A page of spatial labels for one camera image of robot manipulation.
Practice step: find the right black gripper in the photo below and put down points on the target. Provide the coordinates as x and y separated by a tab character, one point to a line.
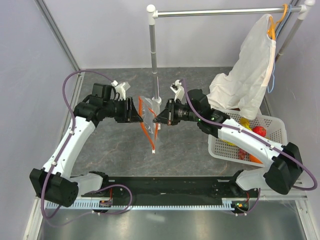
168	116

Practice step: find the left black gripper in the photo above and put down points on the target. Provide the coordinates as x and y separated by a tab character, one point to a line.
130	115

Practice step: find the clear orange-zipper zip bag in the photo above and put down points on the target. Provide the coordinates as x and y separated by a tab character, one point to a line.
148	109

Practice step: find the yellow banana bunch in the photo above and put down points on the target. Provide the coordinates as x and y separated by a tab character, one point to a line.
245	123

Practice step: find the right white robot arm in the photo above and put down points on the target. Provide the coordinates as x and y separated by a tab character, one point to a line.
282	164

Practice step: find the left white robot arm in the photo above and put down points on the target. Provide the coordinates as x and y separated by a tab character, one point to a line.
53	182

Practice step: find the white cloth garment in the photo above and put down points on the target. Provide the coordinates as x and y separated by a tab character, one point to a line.
246	84

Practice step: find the red grape bunch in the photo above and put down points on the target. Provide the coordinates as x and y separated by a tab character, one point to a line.
241	154

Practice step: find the orange fruit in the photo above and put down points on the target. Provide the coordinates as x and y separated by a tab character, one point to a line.
253	159

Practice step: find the red apple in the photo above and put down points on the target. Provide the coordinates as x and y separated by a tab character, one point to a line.
260	130

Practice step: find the white plastic basket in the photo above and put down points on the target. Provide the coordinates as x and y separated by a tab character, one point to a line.
276	136

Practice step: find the metal clothes rack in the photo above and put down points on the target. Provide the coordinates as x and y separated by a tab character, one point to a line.
303	9

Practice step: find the orange clothes hanger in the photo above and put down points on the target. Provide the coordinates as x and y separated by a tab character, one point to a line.
271	32

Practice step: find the blue clothes hanger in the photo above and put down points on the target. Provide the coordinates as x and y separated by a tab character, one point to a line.
278	29

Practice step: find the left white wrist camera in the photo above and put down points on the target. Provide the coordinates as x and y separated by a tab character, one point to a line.
121	89

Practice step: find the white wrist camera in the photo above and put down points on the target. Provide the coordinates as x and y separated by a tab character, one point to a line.
121	89
178	90

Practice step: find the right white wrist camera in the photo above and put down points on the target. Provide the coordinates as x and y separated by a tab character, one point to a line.
178	90

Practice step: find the white slotted cable duct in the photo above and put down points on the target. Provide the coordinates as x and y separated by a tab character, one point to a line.
96	204

